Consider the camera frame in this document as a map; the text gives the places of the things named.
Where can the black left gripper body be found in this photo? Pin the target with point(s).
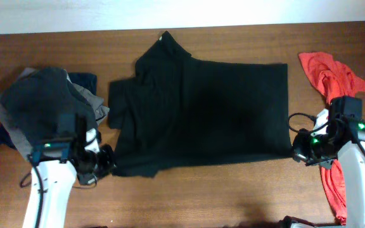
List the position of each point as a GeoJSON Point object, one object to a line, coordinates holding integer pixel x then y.
{"type": "Point", "coordinates": [100, 164]}

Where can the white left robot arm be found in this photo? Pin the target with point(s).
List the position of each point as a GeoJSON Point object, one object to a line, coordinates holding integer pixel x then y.
{"type": "Point", "coordinates": [52, 182]}

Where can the red shirt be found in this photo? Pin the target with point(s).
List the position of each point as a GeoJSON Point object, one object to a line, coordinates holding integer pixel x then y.
{"type": "Point", "coordinates": [332, 79]}

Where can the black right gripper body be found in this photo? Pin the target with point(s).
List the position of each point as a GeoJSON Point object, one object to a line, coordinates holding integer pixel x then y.
{"type": "Point", "coordinates": [312, 149]}

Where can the black shirt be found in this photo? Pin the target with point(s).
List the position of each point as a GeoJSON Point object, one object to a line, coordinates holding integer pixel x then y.
{"type": "Point", "coordinates": [178, 111]}

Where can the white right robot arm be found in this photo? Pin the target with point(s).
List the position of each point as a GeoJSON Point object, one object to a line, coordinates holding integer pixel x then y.
{"type": "Point", "coordinates": [338, 147]}

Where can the navy folded garment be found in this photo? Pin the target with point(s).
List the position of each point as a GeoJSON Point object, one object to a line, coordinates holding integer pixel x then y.
{"type": "Point", "coordinates": [13, 137]}

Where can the dark grey folded garment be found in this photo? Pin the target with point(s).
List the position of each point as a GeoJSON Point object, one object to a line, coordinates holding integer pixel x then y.
{"type": "Point", "coordinates": [36, 102]}

